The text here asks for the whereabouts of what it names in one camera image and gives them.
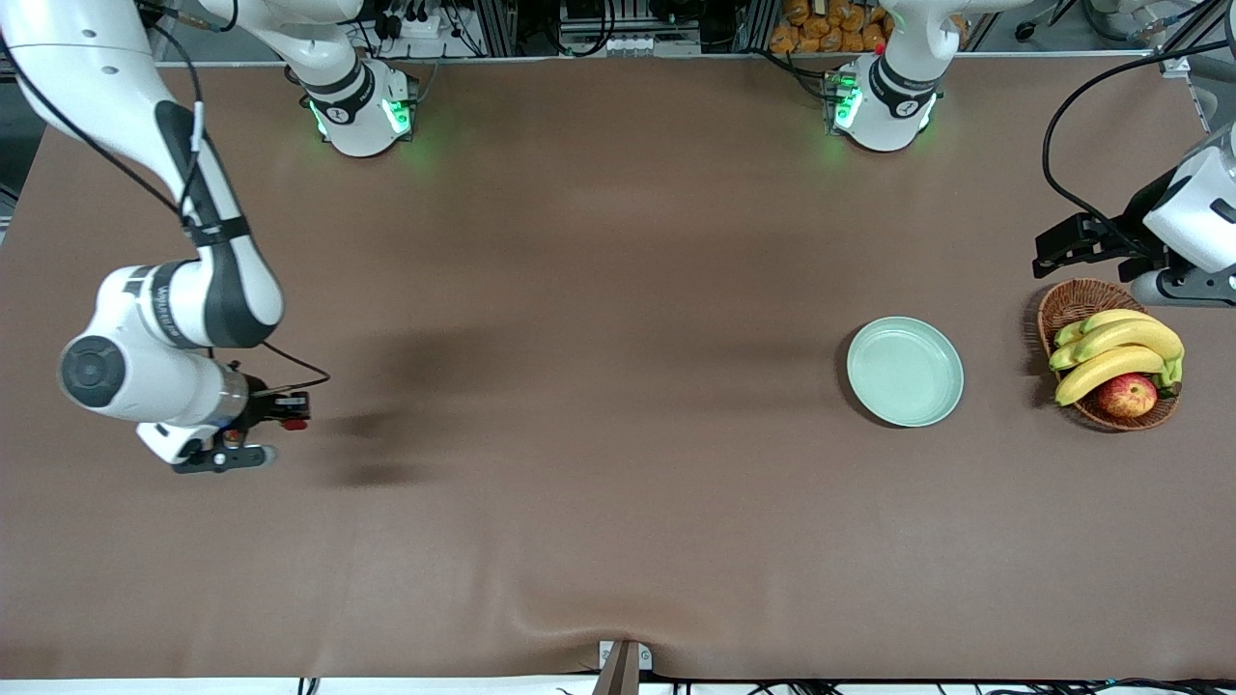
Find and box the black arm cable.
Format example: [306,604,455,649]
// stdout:
[1041,39,1236,262]
[0,0,331,397]

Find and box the brown wicker basket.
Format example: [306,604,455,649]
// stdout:
[1037,278,1181,432]

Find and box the mint green round plate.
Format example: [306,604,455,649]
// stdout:
[847,317,965,429]

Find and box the red yellow apple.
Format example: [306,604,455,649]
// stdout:
[1097,374,1159,419]

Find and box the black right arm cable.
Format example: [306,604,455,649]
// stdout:
[0,0,331,397]

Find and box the pile of orange bread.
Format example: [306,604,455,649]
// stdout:
[770,0,894,54]

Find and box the yellow banana bunch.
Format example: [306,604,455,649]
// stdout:
[1049,309,1186,407]

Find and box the white power strip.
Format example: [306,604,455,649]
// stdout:
[381,8,447,42]

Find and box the aluminium frame rail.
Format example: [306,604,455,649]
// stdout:
[1159,0,1236,131]

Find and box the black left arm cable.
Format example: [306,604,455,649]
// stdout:
[1041,39,1236,262]

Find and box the metal table edge bracket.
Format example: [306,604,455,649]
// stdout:
[597,639,654,695]

